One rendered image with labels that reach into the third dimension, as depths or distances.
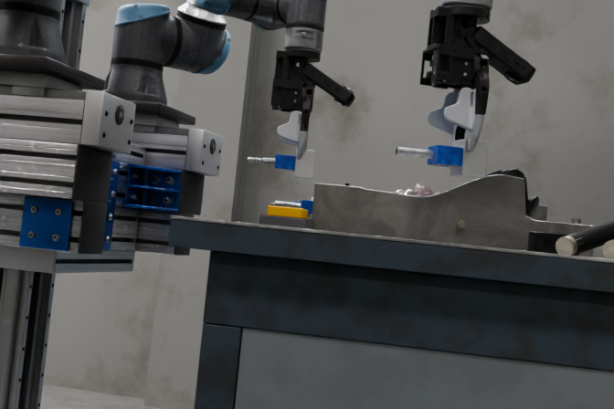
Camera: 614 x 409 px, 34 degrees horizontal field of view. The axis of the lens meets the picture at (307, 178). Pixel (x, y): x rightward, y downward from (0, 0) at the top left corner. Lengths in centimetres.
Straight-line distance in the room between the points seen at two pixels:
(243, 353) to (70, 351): 357
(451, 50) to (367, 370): 51
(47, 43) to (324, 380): 84
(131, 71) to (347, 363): 116
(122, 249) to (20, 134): 47
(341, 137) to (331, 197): 257
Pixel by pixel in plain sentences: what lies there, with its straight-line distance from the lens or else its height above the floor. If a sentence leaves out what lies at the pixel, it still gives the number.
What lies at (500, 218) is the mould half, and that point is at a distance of 183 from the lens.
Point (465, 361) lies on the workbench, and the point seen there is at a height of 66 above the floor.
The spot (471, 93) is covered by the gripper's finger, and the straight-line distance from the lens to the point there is 151.
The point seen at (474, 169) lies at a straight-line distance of 152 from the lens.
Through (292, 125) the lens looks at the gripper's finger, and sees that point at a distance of 197.
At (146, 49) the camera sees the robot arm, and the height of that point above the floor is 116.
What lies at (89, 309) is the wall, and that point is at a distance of 476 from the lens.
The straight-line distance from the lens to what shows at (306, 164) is 197.
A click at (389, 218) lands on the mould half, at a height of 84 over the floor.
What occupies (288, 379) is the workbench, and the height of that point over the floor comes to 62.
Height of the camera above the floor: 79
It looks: 3 degrees up
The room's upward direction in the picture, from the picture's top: 6 degrees clockwise
